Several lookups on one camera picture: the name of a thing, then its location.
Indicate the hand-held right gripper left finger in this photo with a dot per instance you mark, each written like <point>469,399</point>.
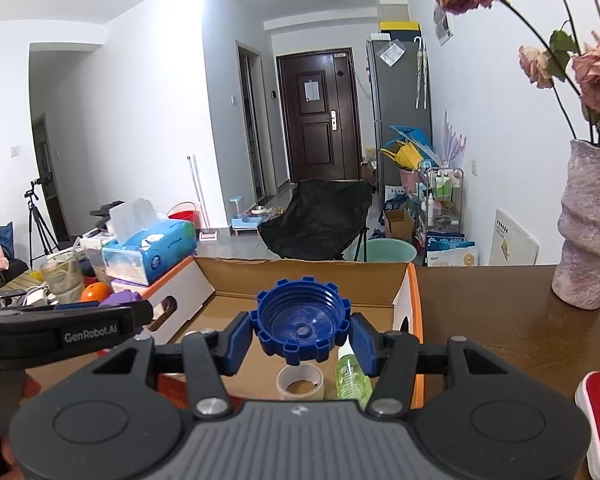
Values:
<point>237,345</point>

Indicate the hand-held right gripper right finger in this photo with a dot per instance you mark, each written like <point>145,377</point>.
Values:
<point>365,350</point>

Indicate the green spray bottle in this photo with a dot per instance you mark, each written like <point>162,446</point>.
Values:
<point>352,380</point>

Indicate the beige tape roll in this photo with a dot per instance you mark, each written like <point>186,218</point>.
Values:
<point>282,385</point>

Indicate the blue ribbed plastic cap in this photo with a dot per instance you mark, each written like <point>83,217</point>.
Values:
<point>300,320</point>

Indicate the orange-edged cardboard box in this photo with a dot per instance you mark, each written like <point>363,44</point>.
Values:
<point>230,275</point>

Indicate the person's left hand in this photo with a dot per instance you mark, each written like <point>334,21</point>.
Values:
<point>32,390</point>

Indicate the white charger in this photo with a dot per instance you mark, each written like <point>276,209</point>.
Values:
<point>37,296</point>

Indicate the glass cup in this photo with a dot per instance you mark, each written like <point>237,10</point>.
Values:
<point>62,280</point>

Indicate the orange fruit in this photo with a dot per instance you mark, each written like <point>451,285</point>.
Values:
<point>97,292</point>

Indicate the wooden slat board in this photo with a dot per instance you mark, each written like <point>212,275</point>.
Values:
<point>17,279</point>

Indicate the purple tissue pack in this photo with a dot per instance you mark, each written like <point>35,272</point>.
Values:
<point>122,296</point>

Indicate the clear plastic snack container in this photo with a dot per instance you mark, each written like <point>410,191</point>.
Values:
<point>92,260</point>

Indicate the green plastic basin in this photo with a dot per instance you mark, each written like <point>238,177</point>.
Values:
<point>385,251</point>

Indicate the dark blue cloth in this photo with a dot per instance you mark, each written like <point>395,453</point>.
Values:
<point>2,235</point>

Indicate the pet feeder bowl stand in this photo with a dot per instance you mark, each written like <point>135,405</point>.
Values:
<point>247,224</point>

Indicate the blue tissue pack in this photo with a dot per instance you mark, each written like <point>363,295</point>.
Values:
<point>155,250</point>

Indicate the black tripod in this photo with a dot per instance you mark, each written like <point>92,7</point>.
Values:
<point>32,210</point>

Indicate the small open cardboard box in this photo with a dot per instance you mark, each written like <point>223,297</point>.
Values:
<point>399,227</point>

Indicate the white litter bag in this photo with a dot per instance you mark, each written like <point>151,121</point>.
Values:
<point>452,256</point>

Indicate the blue litter bag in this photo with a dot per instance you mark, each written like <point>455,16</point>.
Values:
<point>442,239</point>

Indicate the black stand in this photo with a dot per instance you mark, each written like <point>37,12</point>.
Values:
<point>105,209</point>

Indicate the black folding chair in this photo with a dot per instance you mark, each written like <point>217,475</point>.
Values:
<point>315,220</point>

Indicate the red bucket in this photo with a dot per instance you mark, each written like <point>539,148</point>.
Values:
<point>185,212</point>

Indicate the blue and white bag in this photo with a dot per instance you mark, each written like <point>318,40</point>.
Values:
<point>395,199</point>

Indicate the white mop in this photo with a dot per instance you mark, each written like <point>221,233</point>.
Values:
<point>196,190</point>

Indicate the metal rack cart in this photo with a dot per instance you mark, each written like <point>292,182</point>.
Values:
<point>442,200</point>

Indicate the pink bucket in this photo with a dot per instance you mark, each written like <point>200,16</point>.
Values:
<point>409,180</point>

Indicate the brown carton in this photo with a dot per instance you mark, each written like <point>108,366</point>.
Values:
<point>369,172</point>

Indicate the white board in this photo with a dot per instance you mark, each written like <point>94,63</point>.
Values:
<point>512,240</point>

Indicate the dark brown entrance door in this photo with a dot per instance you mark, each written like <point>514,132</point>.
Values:
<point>320,150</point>

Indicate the purple feather decoration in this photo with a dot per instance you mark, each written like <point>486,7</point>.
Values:
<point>452,142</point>

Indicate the pink textured vase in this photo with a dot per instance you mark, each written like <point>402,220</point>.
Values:
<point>585,240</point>

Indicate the grey refrigerator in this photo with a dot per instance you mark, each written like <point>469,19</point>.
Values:
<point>397,100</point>

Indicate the white paper sheet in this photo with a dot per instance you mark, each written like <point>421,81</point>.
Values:
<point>312,91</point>

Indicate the clear folded umbrella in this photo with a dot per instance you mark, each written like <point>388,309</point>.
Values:
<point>421,70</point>

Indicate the clear plastic bag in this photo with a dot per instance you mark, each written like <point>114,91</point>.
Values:
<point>392,54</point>

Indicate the yellow and black box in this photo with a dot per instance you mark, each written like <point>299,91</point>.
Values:
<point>400,30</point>

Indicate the white wall outlet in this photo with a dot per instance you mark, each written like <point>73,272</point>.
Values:
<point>475,167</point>

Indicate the blue plastic frame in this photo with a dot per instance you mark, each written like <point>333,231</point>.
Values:
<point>412,137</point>

